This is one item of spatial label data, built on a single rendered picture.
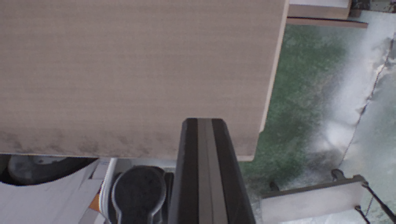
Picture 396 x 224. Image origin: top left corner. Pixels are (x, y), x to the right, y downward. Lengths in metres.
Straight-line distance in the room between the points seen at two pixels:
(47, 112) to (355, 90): 1.73
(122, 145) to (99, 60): 0.09
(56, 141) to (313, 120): 1.64
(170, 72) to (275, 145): 1.60
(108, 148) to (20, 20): 0.14
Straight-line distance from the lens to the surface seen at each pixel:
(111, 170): 0.49
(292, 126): 1.69
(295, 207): 2.06
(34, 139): 0.28
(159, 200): 0.41
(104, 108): 0.22
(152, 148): 0.23
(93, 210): 1.11
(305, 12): 1.32
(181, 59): 0.18
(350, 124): 1.92
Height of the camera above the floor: 1.27
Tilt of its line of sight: 60 degrees down
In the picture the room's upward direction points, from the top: 180 degrees clockwise
